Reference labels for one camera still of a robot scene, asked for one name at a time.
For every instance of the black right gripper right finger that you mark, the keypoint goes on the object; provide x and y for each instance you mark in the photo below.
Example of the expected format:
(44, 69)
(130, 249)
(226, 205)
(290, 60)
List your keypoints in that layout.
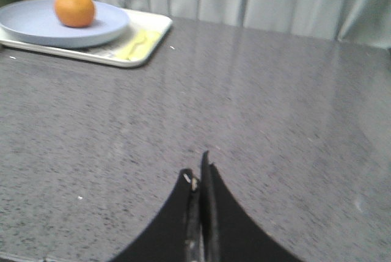
(229, 233)

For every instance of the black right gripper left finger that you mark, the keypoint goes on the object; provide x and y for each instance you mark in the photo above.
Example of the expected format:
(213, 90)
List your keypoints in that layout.
(174, 233)

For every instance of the orange fruit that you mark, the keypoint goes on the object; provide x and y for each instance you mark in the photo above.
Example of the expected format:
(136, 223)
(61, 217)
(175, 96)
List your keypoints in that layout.
(75, 13)

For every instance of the light blue plate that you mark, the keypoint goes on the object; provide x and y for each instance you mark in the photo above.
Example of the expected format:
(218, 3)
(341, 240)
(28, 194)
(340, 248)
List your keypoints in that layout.
(35, 22)

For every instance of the white serving tray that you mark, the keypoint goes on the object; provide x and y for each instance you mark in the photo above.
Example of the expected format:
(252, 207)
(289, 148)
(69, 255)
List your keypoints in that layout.
(104, 54)

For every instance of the yellow-green plastic fork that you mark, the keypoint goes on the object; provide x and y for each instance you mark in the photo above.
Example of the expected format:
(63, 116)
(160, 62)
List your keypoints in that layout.
(126, 52)

